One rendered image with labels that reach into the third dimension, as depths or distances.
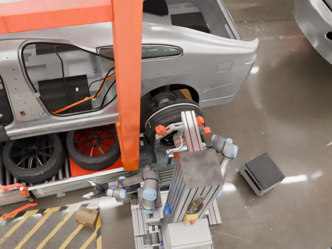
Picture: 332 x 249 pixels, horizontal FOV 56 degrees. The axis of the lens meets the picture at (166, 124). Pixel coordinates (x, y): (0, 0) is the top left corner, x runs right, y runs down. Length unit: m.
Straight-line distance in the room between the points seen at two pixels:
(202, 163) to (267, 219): 2.37
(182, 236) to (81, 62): 2.38
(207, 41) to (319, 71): 3.23
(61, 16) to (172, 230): 1.80
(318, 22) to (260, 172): 2.18
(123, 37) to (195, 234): 1.65
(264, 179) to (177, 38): 2.06
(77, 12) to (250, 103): 3.67
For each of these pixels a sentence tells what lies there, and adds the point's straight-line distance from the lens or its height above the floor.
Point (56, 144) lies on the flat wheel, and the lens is 3.90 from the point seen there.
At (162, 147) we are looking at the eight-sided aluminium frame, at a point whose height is 0.71.
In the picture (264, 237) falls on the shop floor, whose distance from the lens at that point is 4.22.
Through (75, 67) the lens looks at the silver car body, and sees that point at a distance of 4.02.
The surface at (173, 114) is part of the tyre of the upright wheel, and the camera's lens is 3.24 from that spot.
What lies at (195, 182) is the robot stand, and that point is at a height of 2.03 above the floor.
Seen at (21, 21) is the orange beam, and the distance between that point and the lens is 1.87.
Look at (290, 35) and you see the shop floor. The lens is 6.43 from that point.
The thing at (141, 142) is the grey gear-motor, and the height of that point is 0.43.
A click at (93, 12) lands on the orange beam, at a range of 1.84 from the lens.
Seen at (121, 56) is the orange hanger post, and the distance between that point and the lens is 2.05.
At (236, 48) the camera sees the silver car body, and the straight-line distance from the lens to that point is 3.28.
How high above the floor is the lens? 3.85
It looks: 58 degrees down
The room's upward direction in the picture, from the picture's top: 9 degrees clockwise
